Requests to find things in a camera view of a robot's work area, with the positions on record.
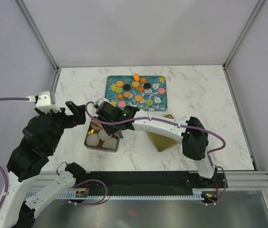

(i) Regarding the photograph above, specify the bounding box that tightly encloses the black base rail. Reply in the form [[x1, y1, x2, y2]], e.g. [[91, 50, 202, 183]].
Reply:
[[80, 171, 227, 197]]

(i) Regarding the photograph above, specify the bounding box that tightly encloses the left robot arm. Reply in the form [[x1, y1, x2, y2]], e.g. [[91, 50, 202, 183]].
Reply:
[[0, 101, 86, 228]]

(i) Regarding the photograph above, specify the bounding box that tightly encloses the gold tin lid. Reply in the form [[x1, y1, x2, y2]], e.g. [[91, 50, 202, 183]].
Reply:
[[147, 114, 183, 152]]

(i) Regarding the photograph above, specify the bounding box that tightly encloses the orange round cookie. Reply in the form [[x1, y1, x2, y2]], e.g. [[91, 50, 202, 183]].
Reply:
[[116, 81, 124, 87], [135, 95, 143, 102], [124, 92, 131, 98], [132, 81, 140, 88]]

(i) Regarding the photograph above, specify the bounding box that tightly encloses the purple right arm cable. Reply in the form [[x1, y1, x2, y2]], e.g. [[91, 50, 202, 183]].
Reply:
[[86, 101, 227, 206]]

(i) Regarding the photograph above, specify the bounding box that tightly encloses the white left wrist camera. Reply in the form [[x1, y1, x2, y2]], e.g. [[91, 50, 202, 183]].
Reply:
[[26, 91, 62, 114]]

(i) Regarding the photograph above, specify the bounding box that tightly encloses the green cookie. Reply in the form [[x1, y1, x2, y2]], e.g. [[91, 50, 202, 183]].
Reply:
[[115, 87, 123, 93], [145, 99, 153, 106]]

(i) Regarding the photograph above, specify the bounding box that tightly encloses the white paper cup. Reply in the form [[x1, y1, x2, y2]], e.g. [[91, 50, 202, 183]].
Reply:
[[102, 138, 118, 149], [86, 133, 99, 146], [98, 129, 112, 142]]

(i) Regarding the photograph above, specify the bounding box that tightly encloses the orange fish cookie on tray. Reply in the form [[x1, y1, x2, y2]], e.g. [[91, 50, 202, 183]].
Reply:
[[133, 73, 140, 81]]

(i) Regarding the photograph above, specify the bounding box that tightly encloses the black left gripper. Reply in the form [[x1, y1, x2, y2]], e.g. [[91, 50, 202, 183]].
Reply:
[[38, 100, 87, 152]]

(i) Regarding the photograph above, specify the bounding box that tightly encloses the square cookie tin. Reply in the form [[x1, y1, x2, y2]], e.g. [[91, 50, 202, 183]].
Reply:
[[84, 121, 120, 152]]

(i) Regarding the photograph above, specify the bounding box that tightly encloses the black sandwich cookie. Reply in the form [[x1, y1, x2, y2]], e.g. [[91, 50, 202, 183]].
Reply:
[[144, 83, 151, 89], [123, 84, 131, 91]]

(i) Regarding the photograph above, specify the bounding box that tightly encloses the pink cookie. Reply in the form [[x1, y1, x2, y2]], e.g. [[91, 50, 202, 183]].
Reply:
[[158, 88, 166, 94], [118, 101, 126, 108]]

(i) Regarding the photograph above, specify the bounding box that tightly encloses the teal floral tray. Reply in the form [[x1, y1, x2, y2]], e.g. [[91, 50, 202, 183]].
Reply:
[[104, 75, 168, 111]]

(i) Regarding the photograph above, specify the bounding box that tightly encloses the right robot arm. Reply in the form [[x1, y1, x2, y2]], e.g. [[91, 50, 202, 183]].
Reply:
[[95, 101, 217, 188]]

